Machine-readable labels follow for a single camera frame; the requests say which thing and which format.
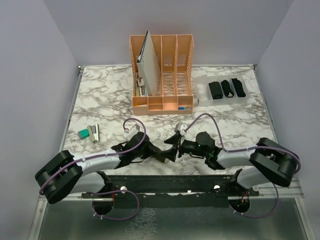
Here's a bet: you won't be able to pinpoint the black patterned boxer underwear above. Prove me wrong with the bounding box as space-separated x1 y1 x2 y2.
208 81 223 100

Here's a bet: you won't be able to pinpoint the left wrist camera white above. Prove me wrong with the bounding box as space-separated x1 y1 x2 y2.
123 124 140 139

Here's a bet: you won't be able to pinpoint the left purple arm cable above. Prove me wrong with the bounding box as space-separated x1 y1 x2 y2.
39 118 147 221

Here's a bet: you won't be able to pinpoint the white grey binder folder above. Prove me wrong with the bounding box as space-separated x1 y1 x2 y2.
137 30 161 96

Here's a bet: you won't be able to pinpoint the clear plastic compartment tray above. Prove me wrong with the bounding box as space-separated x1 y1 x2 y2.
193 74 251 107

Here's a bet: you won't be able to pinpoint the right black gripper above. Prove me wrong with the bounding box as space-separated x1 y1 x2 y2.
159 133 208 162

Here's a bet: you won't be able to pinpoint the black rolled sock left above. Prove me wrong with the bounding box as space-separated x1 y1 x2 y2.
221 79 234 98

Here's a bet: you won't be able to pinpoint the olive green underwear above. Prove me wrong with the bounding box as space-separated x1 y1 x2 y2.
153 150 169 163

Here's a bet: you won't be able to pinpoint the black rolled sock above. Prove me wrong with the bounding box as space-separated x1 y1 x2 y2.
231 78 246 98
221 79 234 98

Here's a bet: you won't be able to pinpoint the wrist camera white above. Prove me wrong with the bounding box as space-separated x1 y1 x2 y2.
123 124 140 139
174 122 188 136

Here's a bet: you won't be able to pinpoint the stationery items in organizer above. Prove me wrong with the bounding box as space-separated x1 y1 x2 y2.
135 77 146 97

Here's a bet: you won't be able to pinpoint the teal green eraser block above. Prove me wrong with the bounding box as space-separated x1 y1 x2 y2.
78 128 90 140

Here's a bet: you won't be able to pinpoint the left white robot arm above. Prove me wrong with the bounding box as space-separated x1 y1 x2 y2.
35 131 160 204

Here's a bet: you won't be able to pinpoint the peach plastic file organizer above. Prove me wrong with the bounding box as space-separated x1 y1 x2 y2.
129 34 194 116

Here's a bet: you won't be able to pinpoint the black rolled sock right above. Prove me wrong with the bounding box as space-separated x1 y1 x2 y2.
231 78 246 98

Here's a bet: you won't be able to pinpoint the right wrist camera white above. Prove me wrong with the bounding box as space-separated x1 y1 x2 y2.
174 122 188 136

